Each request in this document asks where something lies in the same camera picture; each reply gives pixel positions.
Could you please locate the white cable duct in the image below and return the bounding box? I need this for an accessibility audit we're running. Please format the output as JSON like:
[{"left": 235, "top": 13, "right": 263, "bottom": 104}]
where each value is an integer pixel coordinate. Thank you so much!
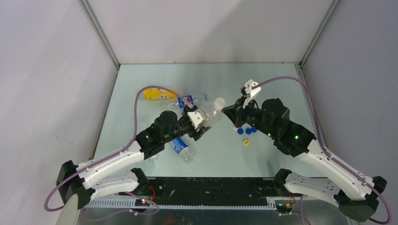
[{"left": 81, "top": 198, "right": 277, "bottom": 210}]

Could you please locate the clear bottle blue label front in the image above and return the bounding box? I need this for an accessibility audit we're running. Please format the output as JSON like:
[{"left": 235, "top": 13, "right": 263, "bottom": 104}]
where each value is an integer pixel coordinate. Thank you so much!
[{"left": 169, "top": 137, "right": 197, "bottom": 164}]

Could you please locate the clear bottle without label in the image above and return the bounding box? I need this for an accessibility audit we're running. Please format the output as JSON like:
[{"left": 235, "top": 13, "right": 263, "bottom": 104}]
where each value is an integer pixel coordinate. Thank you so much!
[{"left": 200, "top": 101, "right": 223, "bottom": 126}]

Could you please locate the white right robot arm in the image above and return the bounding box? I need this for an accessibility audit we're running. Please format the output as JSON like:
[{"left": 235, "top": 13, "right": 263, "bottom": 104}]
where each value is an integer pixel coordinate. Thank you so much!
[{"left": 222, "top": 98, "right": 387, "bottom": 222}]

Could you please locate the white bottle cap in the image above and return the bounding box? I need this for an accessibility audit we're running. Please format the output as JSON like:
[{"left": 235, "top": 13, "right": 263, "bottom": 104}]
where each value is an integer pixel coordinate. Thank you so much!
[{"left": 213, "top": 97, "right": 226, "bottom": 111}]

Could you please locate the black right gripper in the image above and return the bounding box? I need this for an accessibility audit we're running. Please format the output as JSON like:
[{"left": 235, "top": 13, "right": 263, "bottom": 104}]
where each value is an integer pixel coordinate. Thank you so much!
[{"left": 222, "top": 95, "right": 276, "bottom": 138}]

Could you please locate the yellow label bottle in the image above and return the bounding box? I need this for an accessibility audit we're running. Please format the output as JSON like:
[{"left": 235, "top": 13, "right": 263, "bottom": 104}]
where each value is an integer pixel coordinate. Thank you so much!
[{"left": 144, "top": 88, "right": 177, "bottom": 100}]

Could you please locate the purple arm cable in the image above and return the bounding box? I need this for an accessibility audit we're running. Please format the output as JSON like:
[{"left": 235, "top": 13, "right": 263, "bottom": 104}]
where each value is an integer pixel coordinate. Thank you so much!
[
  {"left": 252, "top": 76, "right": 393, "bottom": 225},
  {"left": 44, "top": 85, "right": 194, "bottom": 213}
]

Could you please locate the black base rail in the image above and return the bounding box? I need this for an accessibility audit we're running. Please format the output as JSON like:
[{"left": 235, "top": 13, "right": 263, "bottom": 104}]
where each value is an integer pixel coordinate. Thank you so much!
[{"left": 132, "top": 177, "right": 290, "bottom": 206}]

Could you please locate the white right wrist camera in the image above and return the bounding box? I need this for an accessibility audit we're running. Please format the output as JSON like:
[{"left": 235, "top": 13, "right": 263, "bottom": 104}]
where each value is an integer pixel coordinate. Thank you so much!
[{"left": 242, "top": 79, "right": 261, "bottom": 108}]

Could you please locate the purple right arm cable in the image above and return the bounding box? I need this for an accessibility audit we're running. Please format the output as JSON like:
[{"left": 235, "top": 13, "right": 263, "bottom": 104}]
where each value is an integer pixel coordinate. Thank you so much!
[{"left": 252, "top": 76, "right": 393, "bottom": 225}]

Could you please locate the clear Pepsi label bottle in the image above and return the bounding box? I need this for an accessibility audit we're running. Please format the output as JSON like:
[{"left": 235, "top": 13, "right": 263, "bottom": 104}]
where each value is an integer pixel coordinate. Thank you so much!
[{"left": 166, "top": 93, "right": 209, "bottom": 109}]

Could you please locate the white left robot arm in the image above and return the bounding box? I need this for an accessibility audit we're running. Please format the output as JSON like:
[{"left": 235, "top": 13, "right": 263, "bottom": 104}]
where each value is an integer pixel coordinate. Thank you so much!
[{"left": 56, "top": 108, "right": 210, "bottom": 209}]

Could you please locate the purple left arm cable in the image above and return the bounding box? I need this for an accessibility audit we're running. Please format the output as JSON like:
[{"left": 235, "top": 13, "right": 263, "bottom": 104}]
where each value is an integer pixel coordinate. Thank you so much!
[{"left": 44, "top": 85, "right": 194, "bottom": 213}]

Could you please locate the aluminium corner post right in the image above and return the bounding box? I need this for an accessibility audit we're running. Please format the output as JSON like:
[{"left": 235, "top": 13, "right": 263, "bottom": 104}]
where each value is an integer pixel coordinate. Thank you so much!
[{"left": 300, "top": 0, "right": 341, "bottom": 68}]

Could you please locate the aluminium corner post left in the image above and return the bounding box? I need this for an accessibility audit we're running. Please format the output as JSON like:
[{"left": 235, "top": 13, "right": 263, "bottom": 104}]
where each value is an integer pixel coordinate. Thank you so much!
[{"left": 78, "top": 0, "right": 121, "bottom": 70}]

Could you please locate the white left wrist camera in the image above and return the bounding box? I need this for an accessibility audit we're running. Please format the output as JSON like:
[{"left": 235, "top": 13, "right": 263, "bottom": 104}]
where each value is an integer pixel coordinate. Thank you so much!
[{"left": 187, "top": 109, "right": 206, "bottom": 129}]

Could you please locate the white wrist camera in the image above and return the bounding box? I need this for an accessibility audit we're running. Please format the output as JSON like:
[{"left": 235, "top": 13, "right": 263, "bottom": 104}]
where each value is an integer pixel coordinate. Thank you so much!
[
  {"left": 187, "top": 109, "right": 206, "bottom": 129},
  {"left": 242, "top": 79, "right": 261, "bottom": 108}
]

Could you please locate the aluminium corner post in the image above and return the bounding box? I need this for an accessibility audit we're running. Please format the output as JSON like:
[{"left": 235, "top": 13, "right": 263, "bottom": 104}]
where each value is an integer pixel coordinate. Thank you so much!
[
  {"left": 78, "top": 0, "right": 121, "bottom": 70},
  {"left": 300, "top": 0, "right": 341, "bottom": 68}
]

